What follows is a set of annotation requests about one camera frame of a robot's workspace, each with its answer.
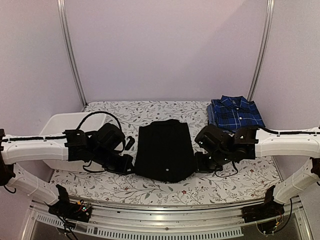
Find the blue checked folded shirt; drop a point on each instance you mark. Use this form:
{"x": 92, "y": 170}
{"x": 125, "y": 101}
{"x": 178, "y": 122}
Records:
{"x": 212, "y": 120}

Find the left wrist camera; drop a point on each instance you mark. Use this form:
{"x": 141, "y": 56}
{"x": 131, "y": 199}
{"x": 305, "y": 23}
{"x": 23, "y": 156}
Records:
{"x": 111, "y": 138}

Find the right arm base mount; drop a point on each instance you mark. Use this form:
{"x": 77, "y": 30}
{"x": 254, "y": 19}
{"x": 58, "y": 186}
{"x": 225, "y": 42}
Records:
{"x": 268, "y": 209}

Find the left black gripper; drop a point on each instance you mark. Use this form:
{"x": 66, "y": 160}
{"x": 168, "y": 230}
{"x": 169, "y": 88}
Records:
{"x": 123, "y": 169}

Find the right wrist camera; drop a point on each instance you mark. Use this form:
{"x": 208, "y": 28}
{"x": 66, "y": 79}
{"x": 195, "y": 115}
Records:
{"x": 212, "y": 139}

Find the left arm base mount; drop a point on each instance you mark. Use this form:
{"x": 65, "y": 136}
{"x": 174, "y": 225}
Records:
{"x": 78, "y": 211}

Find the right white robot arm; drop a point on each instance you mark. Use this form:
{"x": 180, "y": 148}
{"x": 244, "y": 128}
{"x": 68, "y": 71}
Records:
{"x": 249, "y": 143}

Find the black long sleeve shirt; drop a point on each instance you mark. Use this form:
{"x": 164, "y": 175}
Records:
{"x": 165, "y": 152}

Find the blue plaid folded shirt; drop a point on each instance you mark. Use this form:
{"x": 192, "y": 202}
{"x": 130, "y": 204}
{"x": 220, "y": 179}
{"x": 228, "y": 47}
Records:
{"x": 237, "y": 111}

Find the floral patterned table cloth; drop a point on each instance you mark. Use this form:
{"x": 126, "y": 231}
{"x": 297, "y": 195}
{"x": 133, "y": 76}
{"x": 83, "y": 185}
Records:
{"x": 245, "y": 181}

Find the aluminium frame post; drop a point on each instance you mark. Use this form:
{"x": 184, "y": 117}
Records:
{"x": 262, "y": 49}
{"x": 62, "y": 11}

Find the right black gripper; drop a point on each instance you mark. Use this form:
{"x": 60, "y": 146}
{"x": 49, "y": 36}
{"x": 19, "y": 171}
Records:
{"x": 200, "y": 167}

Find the right aluminium frame post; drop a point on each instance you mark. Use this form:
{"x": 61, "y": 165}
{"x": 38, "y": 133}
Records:
{"x": 262, "y": 49}

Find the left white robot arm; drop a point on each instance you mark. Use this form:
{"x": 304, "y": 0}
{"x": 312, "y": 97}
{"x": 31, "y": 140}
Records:
{"x": 68, "y": 139}

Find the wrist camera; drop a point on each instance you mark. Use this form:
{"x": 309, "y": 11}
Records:
{"x": 111, "y": 138}
{"x": 212, "y": 139}

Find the left aluminium frame post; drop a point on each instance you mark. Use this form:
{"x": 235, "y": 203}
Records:
{"x": 62, "y": 11}

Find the aluminium front rail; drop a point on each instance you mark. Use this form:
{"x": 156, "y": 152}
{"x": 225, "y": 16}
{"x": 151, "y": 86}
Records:
{"x": 119, "y": 221}

